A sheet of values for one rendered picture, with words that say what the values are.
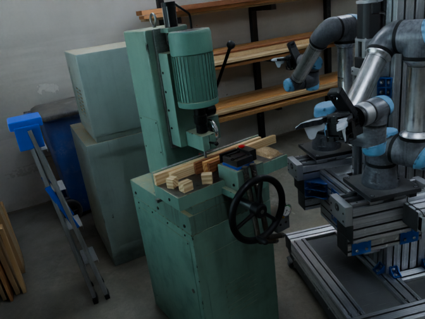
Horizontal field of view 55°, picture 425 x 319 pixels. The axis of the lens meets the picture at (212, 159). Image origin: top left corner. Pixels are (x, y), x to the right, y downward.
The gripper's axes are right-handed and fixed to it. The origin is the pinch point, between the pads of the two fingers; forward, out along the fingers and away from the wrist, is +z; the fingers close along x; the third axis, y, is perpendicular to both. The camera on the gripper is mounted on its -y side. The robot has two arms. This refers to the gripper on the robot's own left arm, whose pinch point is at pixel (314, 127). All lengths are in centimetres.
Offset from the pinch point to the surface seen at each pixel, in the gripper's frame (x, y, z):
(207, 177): 59, 23, 2
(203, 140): 67, 10, -6
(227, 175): 55, 24, -6
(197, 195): 59, 28, 8
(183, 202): 59, 29, 15
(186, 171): 73, 21, 2
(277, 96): 229, 32, -210
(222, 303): 66, 85, 3
